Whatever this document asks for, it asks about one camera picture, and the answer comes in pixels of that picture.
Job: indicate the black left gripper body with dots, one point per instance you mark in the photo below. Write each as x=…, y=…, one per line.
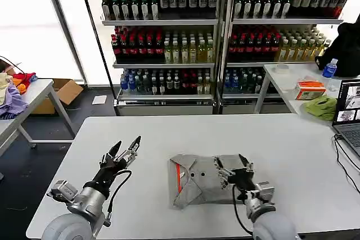
x=108, y=172

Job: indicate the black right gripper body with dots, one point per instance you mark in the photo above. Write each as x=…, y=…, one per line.
x=242, y=179

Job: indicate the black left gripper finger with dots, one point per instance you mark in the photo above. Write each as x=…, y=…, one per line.
x=132, y=148
x=114, y=150

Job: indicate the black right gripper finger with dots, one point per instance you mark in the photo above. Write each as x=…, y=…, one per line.
x=246, y=162
x=223, y=171

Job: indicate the grey printed t-shirt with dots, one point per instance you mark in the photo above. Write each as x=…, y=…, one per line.
x=202, y=181

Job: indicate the white paper sheet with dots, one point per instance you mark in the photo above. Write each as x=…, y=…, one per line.
x=99, y=99

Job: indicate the open cardboard box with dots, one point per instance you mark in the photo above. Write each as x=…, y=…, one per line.
x=66, y=92

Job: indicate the white side table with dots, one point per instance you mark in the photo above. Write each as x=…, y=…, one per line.
x=281, y=82

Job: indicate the green cloth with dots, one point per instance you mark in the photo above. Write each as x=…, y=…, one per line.
x=320, y=108

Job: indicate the grey side table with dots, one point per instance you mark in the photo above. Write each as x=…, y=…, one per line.
x=39, y=94

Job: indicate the orange tissue box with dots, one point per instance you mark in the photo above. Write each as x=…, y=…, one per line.
x=310, y=89

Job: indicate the white tape roll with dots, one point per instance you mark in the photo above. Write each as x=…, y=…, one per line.
x=281, y=68

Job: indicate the shelf with bottles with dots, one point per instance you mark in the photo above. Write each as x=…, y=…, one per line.
x=281, y=40
x=160, y=43

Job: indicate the thin black pole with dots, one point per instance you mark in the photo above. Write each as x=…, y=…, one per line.
x=97, y=40

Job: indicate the purple cloth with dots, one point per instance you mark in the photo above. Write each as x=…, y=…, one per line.
x=12, y=101

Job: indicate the grey open laptop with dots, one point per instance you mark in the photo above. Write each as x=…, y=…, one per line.
x=347, y=110

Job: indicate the orange cloth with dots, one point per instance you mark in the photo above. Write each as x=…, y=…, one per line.
x=19, y=86

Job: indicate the red cloth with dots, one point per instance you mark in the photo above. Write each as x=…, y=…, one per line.
x=24, y=77

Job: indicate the blue label water bottle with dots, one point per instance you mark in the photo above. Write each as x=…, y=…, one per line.
x=329, y=69

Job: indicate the cream cloth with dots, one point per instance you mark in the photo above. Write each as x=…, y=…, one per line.
x=4, y=88

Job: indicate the black bag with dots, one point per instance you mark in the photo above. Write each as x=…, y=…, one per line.
x=344, y=51

